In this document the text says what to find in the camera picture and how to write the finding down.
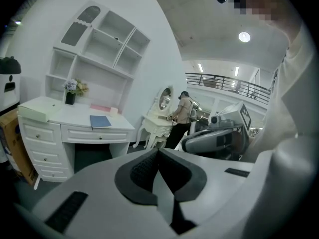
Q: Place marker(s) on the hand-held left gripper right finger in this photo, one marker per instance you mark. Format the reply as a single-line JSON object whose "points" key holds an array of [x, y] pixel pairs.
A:
{"points": [[214, 188]]}

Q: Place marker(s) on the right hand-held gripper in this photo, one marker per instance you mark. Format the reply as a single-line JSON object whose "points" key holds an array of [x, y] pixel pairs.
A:
{"points": [[240, 118]]}

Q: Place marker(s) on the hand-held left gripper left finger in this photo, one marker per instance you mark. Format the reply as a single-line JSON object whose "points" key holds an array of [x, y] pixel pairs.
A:
{"points": [[99, 203]]}

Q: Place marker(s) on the cream-paged book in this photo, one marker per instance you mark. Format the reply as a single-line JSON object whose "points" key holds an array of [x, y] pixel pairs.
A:
{"points": [[99, 121]]}

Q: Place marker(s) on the white ornate chair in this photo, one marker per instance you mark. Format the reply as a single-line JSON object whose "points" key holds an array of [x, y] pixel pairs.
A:
{"points": [[155, 131]]}

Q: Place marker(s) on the black metal railing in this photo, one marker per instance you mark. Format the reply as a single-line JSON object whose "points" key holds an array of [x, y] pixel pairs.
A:
{"points": [[224, 77]]}

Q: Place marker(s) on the strip ceiling light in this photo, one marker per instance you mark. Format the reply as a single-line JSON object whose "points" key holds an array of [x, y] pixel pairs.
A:
{"points": [[200, 67], [236, 71]]}

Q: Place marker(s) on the white desk with drawers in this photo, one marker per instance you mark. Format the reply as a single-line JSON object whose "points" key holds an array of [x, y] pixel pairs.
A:
{"points": [[40, 134]]}

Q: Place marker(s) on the pink mat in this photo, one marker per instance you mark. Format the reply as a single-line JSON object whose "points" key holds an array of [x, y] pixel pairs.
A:
{"points": [[99, 107]]}

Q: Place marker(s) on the person's beige shirt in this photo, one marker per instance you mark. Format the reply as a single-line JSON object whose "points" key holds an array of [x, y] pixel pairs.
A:
{"points": [[294, 96]]}

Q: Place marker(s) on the brown cardboard box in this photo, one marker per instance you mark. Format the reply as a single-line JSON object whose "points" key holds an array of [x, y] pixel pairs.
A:
{"points": [[17, 143]]}

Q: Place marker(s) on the black square vase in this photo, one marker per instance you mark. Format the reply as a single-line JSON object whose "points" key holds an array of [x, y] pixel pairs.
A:
{"points": [[70, 98]]}

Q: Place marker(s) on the cream flat box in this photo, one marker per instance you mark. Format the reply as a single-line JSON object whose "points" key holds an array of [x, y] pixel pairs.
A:
{"points": [[37, 109]]}

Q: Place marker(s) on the round ceiling lamp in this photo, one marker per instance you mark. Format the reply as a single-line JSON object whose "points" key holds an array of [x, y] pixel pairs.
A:
{"points": [[244, 37]]}

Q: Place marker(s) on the yellow flower bunch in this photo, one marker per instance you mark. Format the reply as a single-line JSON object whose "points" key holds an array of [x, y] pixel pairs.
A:
{"points": [[82, 88]]}

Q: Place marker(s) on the purple flower bunch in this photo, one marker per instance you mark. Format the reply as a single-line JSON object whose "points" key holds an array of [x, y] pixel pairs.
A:
{"points": [[70, 85]]}

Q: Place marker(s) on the white shelf hutch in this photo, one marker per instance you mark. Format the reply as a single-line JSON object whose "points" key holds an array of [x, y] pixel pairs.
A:
{"points": [[99, 76]]}

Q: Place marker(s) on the white appliance with black top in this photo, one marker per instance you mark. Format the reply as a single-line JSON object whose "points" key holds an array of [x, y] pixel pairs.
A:
{"points": [[10, 96]]}

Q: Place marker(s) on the person's head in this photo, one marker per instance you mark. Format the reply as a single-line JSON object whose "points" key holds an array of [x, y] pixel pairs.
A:
{"points": [[261, 4]]}

